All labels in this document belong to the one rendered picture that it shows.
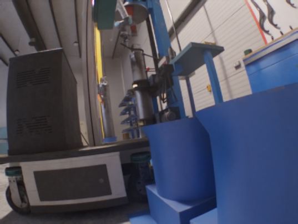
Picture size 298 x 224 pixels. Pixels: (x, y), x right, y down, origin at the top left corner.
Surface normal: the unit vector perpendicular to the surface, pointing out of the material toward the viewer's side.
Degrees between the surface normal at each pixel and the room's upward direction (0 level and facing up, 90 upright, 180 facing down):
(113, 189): 90
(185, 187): 90
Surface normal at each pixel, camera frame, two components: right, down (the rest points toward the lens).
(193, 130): -0.05, 0.35
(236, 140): -0.92, 0.10
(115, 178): 0.26, -0.16
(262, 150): -0.79, 0.05
